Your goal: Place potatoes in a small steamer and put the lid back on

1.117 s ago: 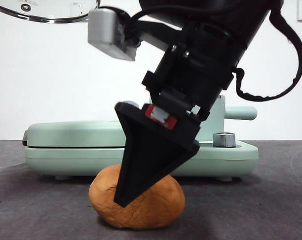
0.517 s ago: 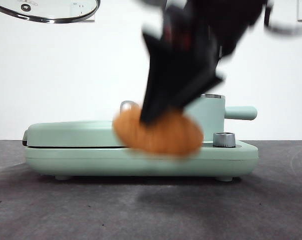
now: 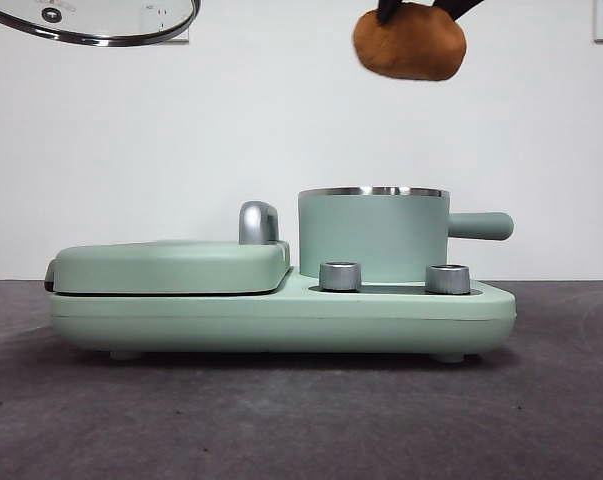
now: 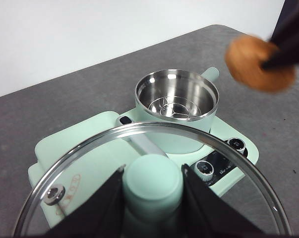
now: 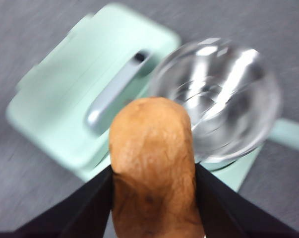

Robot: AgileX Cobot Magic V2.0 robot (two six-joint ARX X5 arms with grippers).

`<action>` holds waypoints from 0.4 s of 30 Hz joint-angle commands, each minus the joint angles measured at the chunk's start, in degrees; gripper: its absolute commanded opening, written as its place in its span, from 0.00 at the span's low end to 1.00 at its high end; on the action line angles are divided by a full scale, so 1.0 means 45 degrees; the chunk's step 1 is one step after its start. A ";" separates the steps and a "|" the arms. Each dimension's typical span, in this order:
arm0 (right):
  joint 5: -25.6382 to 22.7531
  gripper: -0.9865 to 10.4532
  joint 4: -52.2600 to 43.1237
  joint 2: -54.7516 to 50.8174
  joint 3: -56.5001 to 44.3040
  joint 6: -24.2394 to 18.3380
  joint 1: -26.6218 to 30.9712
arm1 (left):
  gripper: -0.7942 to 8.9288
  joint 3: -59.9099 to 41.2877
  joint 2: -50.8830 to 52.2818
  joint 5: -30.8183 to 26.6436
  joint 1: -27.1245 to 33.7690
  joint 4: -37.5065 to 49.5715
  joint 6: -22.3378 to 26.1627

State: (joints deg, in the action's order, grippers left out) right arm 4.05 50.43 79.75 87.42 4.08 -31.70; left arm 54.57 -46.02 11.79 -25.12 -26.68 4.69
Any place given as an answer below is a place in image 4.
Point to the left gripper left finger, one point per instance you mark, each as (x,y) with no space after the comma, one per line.
(97,213)

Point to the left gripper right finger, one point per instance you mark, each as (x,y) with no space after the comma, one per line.
(213,215)

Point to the glass lid with green knob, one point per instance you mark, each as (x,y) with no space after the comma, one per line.
(151,178)

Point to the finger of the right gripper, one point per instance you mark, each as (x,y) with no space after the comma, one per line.
(293,22)
(288,58)

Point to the silver control knob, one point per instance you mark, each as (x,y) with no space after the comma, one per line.
(236,145)
(204,170)

